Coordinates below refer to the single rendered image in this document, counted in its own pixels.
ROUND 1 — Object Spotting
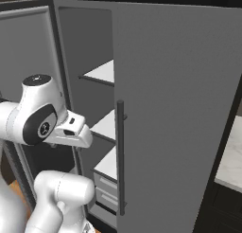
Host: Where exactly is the dark grey bar door handle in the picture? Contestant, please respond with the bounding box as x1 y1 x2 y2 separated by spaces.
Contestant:
115 99 129 217

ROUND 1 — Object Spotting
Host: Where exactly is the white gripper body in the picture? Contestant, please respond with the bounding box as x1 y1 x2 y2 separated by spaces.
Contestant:
44 122 95 150

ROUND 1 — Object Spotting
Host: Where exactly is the black base cupboard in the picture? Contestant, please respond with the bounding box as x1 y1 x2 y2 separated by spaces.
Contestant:
197 178 242 233

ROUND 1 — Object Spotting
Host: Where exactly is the grey recessed fridge door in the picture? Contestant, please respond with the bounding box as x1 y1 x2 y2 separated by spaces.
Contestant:
0 0 74 212

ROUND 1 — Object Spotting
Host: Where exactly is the grey flat fridge door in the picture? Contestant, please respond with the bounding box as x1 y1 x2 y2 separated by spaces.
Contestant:
112 2 242 233

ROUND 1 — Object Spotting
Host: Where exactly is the white fridge shelf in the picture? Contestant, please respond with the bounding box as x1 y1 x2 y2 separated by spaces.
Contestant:
78 59 115 88
89 108 117 144
92 146 118 183

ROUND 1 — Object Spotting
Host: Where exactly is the grey fridge drawer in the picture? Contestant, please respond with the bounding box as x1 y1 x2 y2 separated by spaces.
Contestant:
94 187 119 213
93 171 119 194

